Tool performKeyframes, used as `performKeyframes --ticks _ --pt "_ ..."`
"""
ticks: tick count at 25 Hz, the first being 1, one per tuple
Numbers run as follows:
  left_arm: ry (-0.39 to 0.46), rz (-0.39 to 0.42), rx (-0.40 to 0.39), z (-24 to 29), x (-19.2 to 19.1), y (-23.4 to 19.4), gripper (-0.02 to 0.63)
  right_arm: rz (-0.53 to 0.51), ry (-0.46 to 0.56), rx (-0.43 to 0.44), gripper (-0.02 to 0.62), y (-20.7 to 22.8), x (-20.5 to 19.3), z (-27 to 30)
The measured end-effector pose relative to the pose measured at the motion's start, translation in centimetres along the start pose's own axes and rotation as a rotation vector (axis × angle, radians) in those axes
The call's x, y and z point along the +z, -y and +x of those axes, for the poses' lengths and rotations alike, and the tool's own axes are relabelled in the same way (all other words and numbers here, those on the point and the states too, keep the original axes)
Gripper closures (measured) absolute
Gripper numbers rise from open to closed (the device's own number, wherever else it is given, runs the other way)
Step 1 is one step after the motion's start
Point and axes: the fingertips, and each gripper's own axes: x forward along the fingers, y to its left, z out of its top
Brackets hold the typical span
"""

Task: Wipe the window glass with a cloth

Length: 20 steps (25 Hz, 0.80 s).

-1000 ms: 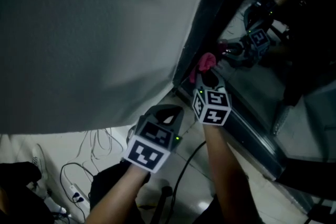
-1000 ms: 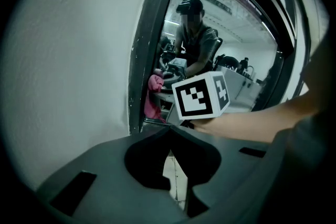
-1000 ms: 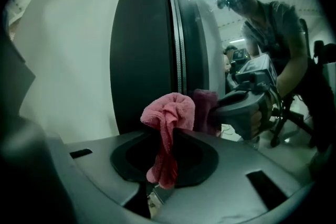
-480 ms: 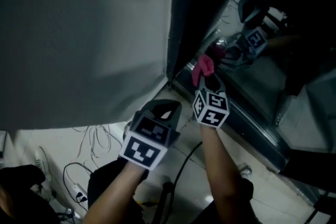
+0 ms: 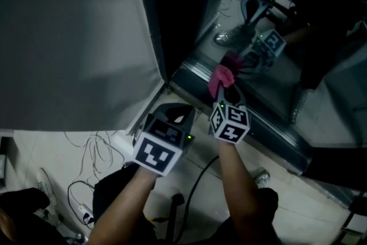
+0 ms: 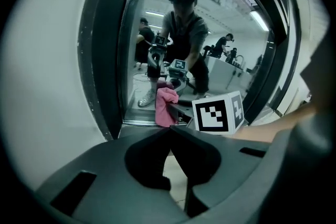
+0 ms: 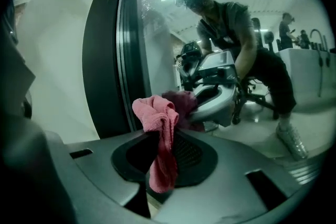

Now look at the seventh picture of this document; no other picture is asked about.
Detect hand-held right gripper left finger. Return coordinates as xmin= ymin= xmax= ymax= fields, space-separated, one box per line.
xmin=62 ymin=130 xmax=161 ymax=224

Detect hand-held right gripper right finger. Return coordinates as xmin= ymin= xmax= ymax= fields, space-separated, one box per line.
xmin=157 ymin=129 xmax=300 ymax=224

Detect pink cloth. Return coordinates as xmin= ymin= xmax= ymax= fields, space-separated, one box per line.
xmin=132 ymin=94 xmax=180 ymax=194

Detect black framed glass door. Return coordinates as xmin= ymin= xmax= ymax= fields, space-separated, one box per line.
xmin=81 ymin=0 xmax=325 ymax=188

